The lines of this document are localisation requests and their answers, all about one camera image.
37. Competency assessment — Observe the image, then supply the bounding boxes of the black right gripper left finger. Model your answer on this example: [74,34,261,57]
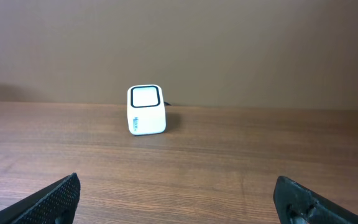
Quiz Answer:
[0,172,81,224]

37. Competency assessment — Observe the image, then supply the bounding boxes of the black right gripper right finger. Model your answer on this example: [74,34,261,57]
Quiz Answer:
[273,176,358,224]

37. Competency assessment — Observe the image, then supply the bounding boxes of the white barcode scanner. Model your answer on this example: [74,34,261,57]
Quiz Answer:
[127,85,167,136]

